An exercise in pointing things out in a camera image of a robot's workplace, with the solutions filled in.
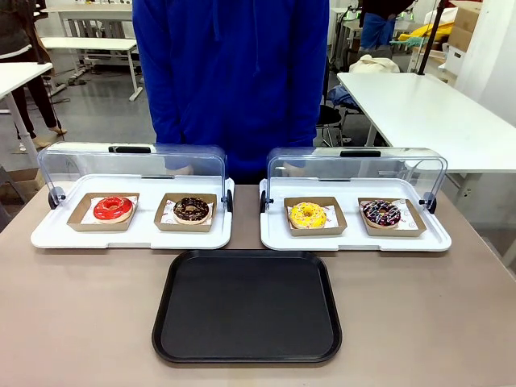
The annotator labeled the white desk with T-legs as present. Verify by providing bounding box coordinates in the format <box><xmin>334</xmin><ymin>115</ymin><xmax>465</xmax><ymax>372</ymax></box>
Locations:
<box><xmin>40</xmin><ymin>36</ymin><xmax>144</xmax><ymax>102</ymax></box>

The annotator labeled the white display case base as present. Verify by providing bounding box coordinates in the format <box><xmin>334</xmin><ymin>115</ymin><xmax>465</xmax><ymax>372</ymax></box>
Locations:
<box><xmin>260</xmin><ymin>177</ymin><xmax>452</xmax><ymax>253</ymax></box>
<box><xmin>30</xmin><ymin>173</ymin><xmax>235</xmax><ymax>251</ymax></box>

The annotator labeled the yellow glazed sprinkle donut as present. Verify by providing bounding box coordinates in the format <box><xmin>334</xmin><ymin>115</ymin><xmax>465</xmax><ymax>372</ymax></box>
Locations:
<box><xmin>289</xmin><ymin>202</ymin><xmax>328</xmax><ymax>230</ymax></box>

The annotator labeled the bystander in dark clothes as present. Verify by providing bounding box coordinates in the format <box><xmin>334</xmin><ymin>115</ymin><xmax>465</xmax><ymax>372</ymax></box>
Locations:
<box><xmin>0</xmin><ymin>0</ymin><xmax>69</xmax><ymax>148</ymax></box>

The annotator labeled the person in blue hoodie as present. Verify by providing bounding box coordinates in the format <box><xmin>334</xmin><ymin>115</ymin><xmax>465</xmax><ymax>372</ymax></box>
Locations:
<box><xmin>131</xmin><ymin>0</ymin><xmax>331</xmax><ymax>185</ymax></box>

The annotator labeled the black stool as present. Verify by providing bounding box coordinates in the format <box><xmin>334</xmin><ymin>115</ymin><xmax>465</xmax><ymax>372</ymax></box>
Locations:
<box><xmin>315</xmin><ymin>103</ymin><xmax>352</xmax><ymax>148</ymax></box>

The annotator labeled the teal fringed item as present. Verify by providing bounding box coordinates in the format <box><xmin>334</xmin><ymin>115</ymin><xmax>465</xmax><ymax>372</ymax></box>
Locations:
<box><xmin>389</xmin><ymin>34</ymin><xmax>422</xmax><ymax>48</ymax></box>

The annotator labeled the bystander with blue apron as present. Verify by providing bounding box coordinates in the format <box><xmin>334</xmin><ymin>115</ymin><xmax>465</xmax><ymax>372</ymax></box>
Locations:
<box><xmin>357</xmin><ymin>0</ymin><xmax>417</xmax><ymax>52</ymax></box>

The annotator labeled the yellow cloth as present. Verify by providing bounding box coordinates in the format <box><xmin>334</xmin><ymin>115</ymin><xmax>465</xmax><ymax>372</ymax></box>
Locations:
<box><xmin>410</xmin><ymin>20</ymin><xmax>455</xmax><ymax>42</ymax></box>

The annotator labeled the chocolate glazed donut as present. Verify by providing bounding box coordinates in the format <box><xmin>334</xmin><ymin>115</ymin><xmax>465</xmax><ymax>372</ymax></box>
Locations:
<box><xmin>173</xmin><ymin>197</ymin><xmax>212</xmax><ymax>226</ymax></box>

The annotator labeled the white storage box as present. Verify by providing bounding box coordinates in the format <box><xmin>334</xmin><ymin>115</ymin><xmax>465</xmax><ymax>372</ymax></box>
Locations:
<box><xmin>445</xmin><ymin>44</ymin><xmax>469</xmax><ymax>74</ymax></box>

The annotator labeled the clear display case lid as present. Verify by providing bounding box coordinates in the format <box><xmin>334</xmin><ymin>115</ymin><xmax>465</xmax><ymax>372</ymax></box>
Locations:
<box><xmin>260</xmin><ymin>146</ymin><xmax>449</xmax><ymax>214</ymax></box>
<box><xmin>36</xmin><ymin>141</ymin><xmax>234</xmax><ymax>214</ymax></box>

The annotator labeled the large white table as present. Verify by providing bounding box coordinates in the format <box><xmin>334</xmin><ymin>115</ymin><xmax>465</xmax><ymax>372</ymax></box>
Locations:
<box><xmin>336</xmin><ymin>71</ymin><xmax>516</xmax><ymax>202</ymax></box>

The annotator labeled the white printed paper liner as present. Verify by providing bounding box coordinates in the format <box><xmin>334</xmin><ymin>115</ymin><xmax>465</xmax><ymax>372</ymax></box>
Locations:
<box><xmin>360</xmin><ymin>198</ymin><xmax>420</xmax><ymax>231</ymax></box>
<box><xmin>286</xmin><ymin>203</ymin><xmax>338</xmax><ymax>230</ymax></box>
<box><xmin>160</xmin><ymin>197</ymin><xmax>215</xmax><ymax>226</ymax></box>
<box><xmin>81</xmin><ymin>195</ymin><xmax>140</xmax><ymax>226</ymax></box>

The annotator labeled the dark colourful sprinkle donut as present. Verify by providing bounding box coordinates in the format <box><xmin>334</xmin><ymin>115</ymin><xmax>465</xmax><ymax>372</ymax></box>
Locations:
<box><xmin>361</xmin><ymin>198</ymin><xmax>402</xmax><ymax>229</ymax></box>

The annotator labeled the white desk with grey leg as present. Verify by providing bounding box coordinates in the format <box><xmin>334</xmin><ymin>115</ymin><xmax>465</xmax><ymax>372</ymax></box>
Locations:
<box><xmin>0</xmin><ymin>62</ymin><xmax>55</xmax><ymax>155</ymax></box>

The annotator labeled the brown cardboard donut tray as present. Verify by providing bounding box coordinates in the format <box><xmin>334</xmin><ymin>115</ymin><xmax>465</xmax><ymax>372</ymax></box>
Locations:
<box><xmin>283</xmin><ymin>196</ymin><xmax>347</xmax><ymax>238</ymax></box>
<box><xmin>153</xmin><ymin>193</ymin><xmax>218</xmax><ymax>233</ymax></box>
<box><xmin>66</xmin><ymin>192</ymin><xmax>140</xmax><ymax>232</ymax></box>
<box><xmin>357</xmin><ymin>197</ymin><xmax>427</xmax><ymax>238</ymax></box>

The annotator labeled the beige fabric bag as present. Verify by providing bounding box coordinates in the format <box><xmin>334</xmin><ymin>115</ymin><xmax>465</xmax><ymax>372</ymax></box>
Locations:
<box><xmin>348</xmin><ymin>54</ymin><xmax>402</xmax><ymax>74</ymax></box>

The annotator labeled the red glazed donut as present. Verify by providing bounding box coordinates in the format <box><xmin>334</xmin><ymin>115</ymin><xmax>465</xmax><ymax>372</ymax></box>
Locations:
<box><xmin>93</xmin><ymin>196</ymin><xmax>134</xmax><ymax>225</ymax></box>

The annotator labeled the blue cloth bundle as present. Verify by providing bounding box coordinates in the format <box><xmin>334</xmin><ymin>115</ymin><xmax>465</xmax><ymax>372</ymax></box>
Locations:
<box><xmin>325</xmin><ymin>85</ymin><xmax>360</xmax><ymax>109</ymax></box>

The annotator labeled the black stand pole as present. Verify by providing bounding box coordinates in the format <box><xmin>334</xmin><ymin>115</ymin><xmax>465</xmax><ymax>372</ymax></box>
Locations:
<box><xmin>416</xmin><ymin>0</ymin><xmax>449</xmax><ymax>76</ymax></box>

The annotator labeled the brown cardboard box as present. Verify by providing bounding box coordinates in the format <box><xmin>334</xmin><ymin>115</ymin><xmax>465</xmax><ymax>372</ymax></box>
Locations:
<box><xmin>447</xmin><ymin>2</ymin><xmax>483</xmax><ymax>52</ymax></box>

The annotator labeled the long white workbench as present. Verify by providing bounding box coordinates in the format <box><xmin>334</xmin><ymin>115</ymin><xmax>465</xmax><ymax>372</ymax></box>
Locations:
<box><xmin>43</xmin><ymin>2</ymin><xmax>135</xmax><ymax>40</ymax></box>

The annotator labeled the black serving tray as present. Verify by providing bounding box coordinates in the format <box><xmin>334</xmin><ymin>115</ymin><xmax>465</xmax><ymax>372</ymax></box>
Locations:
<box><xmin>152</xmin><ymin>249</ymin><xmax>343</xmax><ymax>368</ymax></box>

